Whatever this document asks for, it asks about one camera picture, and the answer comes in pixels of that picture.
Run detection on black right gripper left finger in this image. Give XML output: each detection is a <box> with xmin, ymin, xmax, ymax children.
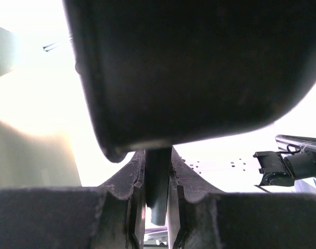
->
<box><xmin>0</xmin><ymin>151</ymin><xmax>146</xmax><ymax>248</ymax></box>

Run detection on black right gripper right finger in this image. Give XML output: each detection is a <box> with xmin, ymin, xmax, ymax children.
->
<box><xmin>167</xmin><ymin>150</ymin><xmax>316</xmax><ymax>248</ymax></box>

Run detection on black litter scoop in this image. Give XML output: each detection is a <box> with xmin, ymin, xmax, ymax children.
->
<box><xmin>62</xmin><ymin>0</ymin><xmax>316</xmax><ymax>226</ymax></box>

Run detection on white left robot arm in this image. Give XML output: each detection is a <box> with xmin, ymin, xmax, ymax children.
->
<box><xmin>253</xmin><ymin>151</ymin><xmax>316</xmax><ymax>187</ymax></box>

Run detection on aluminium frame rail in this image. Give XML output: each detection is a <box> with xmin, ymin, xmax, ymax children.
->
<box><xmin>275</xmin><ymin>135</ymin><xmax>316</xmax><ymax>153</ymax></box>

